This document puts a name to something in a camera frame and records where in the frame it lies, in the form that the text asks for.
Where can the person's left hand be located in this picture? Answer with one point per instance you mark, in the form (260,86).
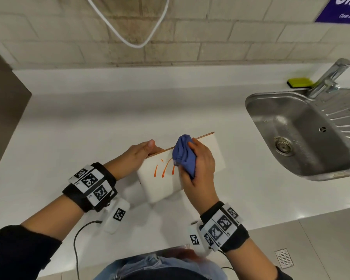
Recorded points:
(128,160)

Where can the person's right hand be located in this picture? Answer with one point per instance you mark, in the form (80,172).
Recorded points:
(202,177)

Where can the person's left thumb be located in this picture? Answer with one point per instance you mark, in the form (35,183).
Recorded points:
(157,151)

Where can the person's right thumb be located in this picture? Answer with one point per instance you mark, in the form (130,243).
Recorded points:
(185,175)

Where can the blue cleaning cloth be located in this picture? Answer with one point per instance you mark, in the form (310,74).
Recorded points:
(185,156)

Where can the white ceramic tile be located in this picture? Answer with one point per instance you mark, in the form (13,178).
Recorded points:
(163,183)

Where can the person's left forearm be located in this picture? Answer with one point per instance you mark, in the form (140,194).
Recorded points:
(52,218)

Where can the person's right forearm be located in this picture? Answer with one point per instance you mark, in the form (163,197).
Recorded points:
(250,259)

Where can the orange sauce stain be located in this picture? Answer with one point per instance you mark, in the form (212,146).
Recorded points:
(164,169)

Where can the black marker wrist band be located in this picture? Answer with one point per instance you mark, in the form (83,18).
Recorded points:
(224,227)
(90,186)

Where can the person's denim clothing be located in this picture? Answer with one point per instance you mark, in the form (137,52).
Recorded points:
(157,266)

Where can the metal sink drain strainer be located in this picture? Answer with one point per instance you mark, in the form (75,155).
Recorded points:
(284,145)

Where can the stainless steel sink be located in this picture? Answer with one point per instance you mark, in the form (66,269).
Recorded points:
(303,131)

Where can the metal floor drain grate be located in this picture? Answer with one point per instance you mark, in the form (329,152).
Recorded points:
(284,258)

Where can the person's black right sleeve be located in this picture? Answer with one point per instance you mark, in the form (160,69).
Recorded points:
(283,274)

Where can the person's black sleeve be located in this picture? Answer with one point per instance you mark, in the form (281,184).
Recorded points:
(283,274)
(20,255)

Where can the yellow-green sponge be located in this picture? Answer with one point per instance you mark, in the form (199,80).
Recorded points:
(300,82)

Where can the dark grey cabinet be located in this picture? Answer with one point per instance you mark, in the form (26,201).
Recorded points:
(3,113)

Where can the person's black left sleeve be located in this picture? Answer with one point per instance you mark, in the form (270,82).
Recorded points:
(20,255)

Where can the chrome faucet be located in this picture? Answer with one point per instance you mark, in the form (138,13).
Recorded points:
(328,78)

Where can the purple sign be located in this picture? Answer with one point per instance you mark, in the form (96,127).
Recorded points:
(342,10)

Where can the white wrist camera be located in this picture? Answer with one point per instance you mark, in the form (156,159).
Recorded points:
(196,237)
(116,215)

